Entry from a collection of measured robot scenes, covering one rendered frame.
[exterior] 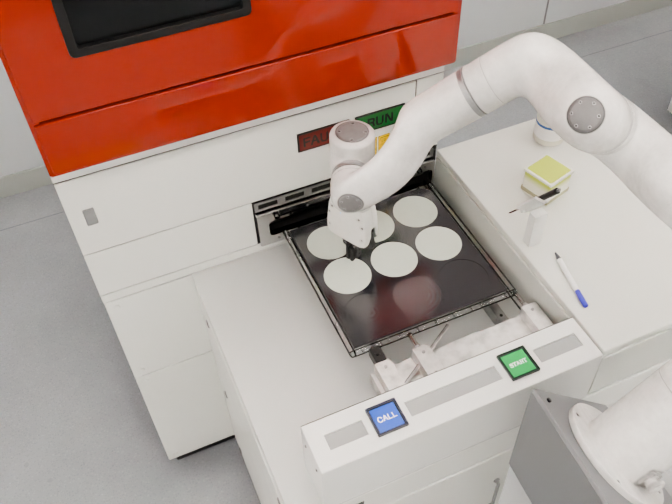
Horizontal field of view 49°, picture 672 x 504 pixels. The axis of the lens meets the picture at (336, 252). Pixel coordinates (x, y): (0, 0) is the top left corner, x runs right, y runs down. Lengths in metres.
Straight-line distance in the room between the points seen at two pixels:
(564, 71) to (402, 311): 0.58
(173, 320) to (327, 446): 0.66
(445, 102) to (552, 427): 0.55
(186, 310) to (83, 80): 0.70
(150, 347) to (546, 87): 1.12
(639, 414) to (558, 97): 0.48
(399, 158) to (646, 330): 0.56
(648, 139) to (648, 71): 2.69
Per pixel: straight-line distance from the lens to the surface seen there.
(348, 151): 1.33
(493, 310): 1.58
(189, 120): 1.37
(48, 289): 2.93
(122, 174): 1.47
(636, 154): 1.25
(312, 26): 1.36
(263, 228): 1.66
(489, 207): 1.62
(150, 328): 1.80
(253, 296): 1.64
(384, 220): 1.66
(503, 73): 1.26
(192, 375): 1.99
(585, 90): 1.14
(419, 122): 1.30
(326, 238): 1.63
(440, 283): 1.55
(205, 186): 1.54
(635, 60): 3.99
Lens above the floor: 2.08
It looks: 48 degrees down
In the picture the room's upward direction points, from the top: 2 degrees counter-clockwise
